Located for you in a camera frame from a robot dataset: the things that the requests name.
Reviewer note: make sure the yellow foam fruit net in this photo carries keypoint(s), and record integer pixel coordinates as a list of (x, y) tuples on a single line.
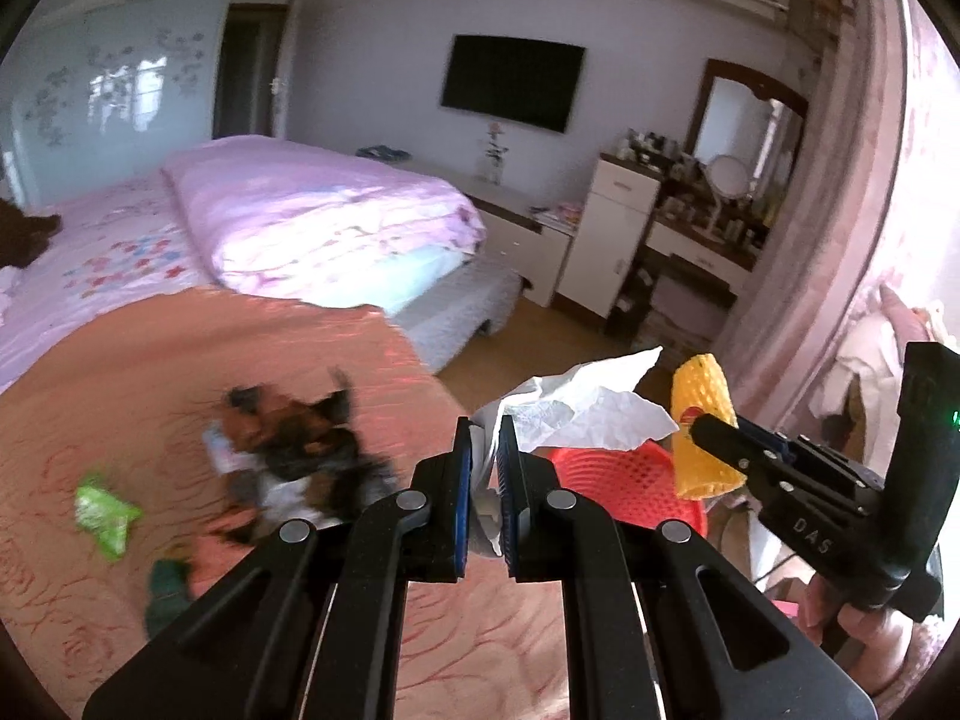
[(701, 390)]

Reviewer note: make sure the pink floral bed sheet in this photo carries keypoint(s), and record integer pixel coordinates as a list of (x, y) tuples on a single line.
[(97, 262)]

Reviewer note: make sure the red plastic basket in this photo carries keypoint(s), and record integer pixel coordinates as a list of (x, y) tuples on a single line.
[(630, 481)]

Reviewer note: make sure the pink cushioned stool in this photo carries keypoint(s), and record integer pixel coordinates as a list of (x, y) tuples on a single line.
[(686, 300)]

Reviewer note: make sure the white floral wardrobe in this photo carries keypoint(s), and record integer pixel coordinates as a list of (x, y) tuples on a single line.
[(112, 90)]

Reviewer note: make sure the pink folded quilt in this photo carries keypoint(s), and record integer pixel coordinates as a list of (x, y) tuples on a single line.
[(300, 210)]

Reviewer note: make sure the flower vase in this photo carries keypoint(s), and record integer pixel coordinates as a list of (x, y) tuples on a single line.
[(493, 157)]

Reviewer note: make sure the dressing table with mirror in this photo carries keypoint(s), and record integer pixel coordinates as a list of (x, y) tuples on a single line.
[(675, 165)]

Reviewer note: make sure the pink curtain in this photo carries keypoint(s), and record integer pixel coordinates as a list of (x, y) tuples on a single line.
[(847, 165)]

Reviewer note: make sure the grey fluffy bench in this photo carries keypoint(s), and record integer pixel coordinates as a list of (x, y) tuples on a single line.
[(465, 300)]

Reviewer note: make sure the wooden framed dresser mirror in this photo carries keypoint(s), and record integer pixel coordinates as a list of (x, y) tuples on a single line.
[(742, 127)]

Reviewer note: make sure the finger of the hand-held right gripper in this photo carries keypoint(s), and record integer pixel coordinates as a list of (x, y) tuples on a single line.
[(716, 441), (765, 441)]

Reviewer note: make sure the pink white clothes pile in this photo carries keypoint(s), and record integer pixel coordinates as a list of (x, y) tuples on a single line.
[(877, 345)]

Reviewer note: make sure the white low cabinet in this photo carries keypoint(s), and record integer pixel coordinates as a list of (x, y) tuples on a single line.
[(517, 240)]

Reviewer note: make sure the dark green wrapper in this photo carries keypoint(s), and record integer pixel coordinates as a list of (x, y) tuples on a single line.
[(169, 592)]

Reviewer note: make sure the person's right hand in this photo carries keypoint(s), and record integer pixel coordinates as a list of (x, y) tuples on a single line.
[(862, 637)]

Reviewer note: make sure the round vanity mirror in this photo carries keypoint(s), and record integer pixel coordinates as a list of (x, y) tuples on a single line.
[(726, 176)]

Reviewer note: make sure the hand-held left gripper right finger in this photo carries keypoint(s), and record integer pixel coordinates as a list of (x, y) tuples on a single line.
[(508, 496)]

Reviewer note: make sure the white tall cabinet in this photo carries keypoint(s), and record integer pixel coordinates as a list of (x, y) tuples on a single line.
[(607, 232)]

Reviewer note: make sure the green plastic wrapper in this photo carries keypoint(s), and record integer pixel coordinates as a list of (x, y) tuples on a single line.
[(105, 514)]

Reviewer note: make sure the stack of magazines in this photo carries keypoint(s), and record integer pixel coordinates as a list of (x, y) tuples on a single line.
[(559, 216)]

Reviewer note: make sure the brown plush toy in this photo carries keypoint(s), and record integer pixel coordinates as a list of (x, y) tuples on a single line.
[(22, 236)]

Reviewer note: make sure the white dressing table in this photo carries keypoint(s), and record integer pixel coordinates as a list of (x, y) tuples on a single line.
[(697, 255)]

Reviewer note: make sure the white tissue paper sheet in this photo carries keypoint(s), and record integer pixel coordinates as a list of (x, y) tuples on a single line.
[(600, 412)]

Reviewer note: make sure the black wall television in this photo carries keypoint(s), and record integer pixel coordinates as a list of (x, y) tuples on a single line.
[(514, 82)]

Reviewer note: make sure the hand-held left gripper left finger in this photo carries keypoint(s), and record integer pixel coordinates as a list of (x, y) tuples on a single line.
[(461, 496)]

